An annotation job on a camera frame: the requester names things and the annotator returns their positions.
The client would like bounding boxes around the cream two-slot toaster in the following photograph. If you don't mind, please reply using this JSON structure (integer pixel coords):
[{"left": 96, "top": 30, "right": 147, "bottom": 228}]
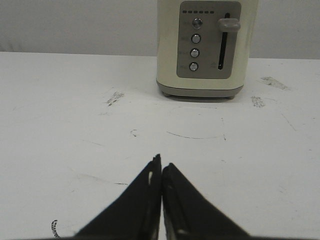
[{"left": 156, "top": 0, "right": 259, "bottom": 99}]

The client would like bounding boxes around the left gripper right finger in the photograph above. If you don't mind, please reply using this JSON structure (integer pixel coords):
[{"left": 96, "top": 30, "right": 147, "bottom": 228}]
[{"left": 162, "top": 163, "right": 251, "bottom": 240}]

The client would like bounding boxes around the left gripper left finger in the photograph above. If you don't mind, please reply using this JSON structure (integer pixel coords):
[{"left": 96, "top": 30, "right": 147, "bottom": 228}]
[{"left": 74, "top": 154, "right": 162, "bottom": 240}]

